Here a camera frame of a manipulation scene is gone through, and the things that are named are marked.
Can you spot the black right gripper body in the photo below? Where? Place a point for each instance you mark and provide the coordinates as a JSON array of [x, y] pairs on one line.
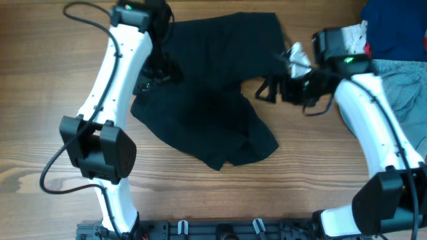
[[299, 88]]

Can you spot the black shorts garment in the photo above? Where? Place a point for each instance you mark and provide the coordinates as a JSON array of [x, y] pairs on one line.
[[205, 114]]

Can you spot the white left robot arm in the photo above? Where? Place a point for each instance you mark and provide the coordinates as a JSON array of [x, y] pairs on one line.
[[95, 139]]

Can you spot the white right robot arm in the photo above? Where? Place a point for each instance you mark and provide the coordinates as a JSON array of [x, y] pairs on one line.
[[394, 198]]

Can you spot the white printed cloth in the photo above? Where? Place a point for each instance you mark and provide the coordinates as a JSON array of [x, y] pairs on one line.
[[355, 38]]

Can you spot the light blue denim garment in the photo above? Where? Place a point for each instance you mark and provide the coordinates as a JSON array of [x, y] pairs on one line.
[[404, 84]]

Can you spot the navy blue garment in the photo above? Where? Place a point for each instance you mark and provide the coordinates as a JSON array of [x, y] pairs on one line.
[[396, 29]]

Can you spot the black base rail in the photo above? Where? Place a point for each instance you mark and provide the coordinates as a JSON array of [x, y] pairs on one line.
[[285, 229]]

